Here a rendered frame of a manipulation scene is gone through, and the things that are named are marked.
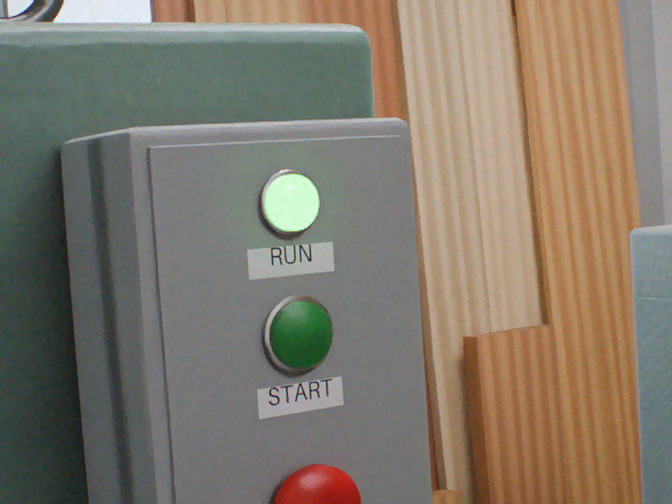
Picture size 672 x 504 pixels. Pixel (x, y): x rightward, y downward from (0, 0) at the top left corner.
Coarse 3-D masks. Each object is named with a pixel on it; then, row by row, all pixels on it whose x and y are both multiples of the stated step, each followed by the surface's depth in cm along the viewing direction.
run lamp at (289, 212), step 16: (272, 176) 39; (288, 176) 39; (304, 176) 39; (272, 192) 39; (288, 192) 39; (304, 192) 39; (272, 208) 39; (288, 208) 39; (304, 208) 39; (272, 224) 39; (288, 224) 39; (304, 224) 39
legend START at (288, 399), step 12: (300, 384) 40; (312, 384) 40; (324, 384) 40; (336, 384) 40; (264, 396) 39; (276, 396) 39; (288, 396) 39; (300, 396) 40; (312, 396) 40; (324, 396) 40; (336, 396) 40; (264, 408) 39; (276, 408) 39; (288, 408) 39; (300, 408) 40; (312, 408) 40
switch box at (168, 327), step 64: (128, 128) 38; (192, 128) 38; (256, 128) 39; (320, 128) 40; (384, 128) 41; (64, 192) 41; (128, 192) 37; (192, 192) 38; (256, 192) 39; (320, 192) 40; (384, 192) 41; (128, 256) 37; (192, 256) 38; (384, 256) 41; (128, 320) 38; (192, 320) 38; (256, 320) 39; (384, 320) 41; (128, 384) 38; (192, 384) 38; (256, 384) 39; (384, 384) 41; (128, 448) 39; (192, 448) 38; (256, 448) 39; (320, 448) 40; (384, 448) 41
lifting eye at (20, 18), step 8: (40, 0) 52; (48, 0) 52; (56, 0) 52; (32, 8) 52; (40, 8) 52; (48, 8) 52; (56, 8) 53; (16, 16) 52; (24, 16) 52; (32, 16) 52; (40, 16) 52; (48, 16) 52; (56, 16) 53
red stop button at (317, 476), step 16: (320, 464) 39; (288, 480) 39; (304, 480) 39; (320, 480) 39; (336, 480) 39; (352, 480) 40; (288, 496) 38; (304, 496) 39; (320, 496) 39; (336, 496) 39; (352, 496) 39
